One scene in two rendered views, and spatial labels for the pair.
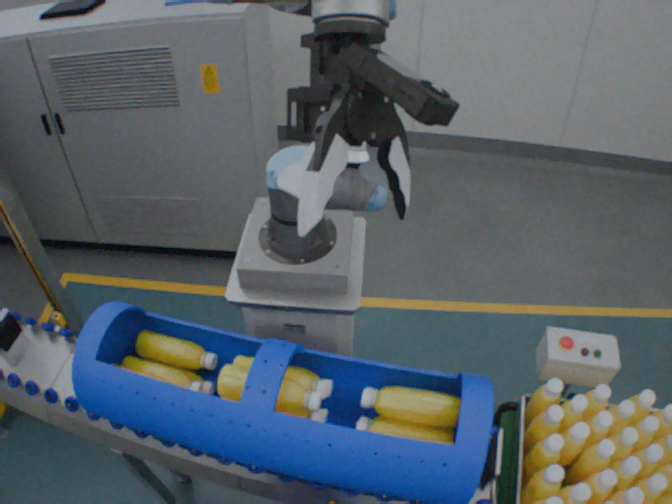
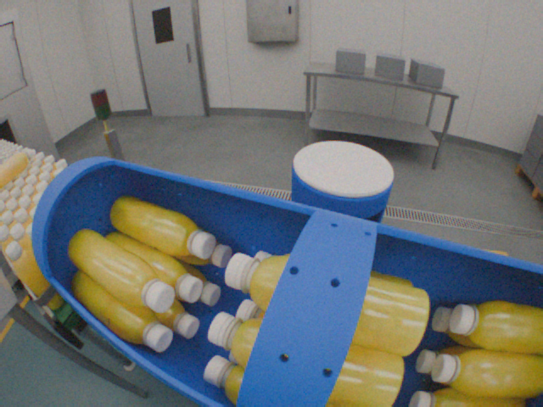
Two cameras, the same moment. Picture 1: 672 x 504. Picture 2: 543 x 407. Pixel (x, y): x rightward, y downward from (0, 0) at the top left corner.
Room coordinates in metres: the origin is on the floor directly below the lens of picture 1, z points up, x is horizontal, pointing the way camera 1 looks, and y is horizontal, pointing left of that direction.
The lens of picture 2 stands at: (0.64, 0.11, 1.40)
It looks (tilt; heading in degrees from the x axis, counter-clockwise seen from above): 40 degrees down; 192
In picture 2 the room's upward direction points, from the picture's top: 2 degrees counter-clockwise
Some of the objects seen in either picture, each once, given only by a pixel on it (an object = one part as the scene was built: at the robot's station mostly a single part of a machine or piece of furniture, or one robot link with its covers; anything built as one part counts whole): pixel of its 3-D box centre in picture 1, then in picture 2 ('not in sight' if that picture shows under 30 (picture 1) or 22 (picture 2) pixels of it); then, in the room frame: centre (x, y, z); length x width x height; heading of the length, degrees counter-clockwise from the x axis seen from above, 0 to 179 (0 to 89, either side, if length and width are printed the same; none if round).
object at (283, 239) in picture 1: (296, 220); not in sight; (0.90, 0.09, 1.27); 0.15 x 0.15 x 0.10
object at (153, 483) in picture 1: (148, 479); not in sight; (0.57, 0.69, 0.31); 0.06 x 0.06 x 0.63; 77
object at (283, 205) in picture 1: (296, 181); not in sight; (0.90, 0.09, 1.38); 0.13 x 0.12 x 0.14; 87
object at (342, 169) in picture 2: not in sight; (344, 164); (0.02, 0.19, 1.03); 0.28 x 0.28 x 0.01
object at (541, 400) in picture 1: (540, 407); (36, 277); (0.53, -0.50, 0.99); 0.07 x 0.07 x 0.19
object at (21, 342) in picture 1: (10, 339); not in sight; (0.70, 0.95, 1.00); 0.10 x 0.04 x 0.15; 167
